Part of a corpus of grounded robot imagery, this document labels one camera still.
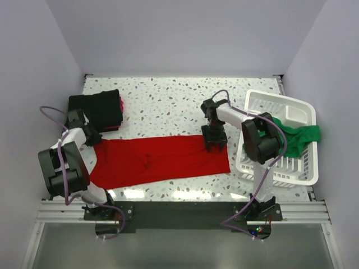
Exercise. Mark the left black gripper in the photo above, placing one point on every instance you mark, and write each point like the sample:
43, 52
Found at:
96, 138

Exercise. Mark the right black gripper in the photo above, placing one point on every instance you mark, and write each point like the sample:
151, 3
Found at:
221, 139

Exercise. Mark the red t shirt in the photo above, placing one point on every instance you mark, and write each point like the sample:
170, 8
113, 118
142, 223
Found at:
123, 163

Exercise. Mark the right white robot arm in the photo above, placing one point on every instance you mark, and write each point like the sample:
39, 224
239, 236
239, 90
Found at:
221, 112

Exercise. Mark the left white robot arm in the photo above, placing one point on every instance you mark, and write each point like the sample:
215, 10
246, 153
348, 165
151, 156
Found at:
64, 171

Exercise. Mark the folded black t shirt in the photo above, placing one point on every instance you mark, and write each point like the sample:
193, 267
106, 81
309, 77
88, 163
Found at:
97, 107

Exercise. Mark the folded pink t shirt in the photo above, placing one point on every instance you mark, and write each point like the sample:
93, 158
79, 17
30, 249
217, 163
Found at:
115, 121

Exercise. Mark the green t shirt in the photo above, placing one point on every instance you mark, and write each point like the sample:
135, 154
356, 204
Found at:
300, 137

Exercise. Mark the white plastic laundry basket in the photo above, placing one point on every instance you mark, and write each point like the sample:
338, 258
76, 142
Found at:
288, 172

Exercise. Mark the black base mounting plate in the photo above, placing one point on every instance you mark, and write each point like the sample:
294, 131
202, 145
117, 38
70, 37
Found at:
176, 215

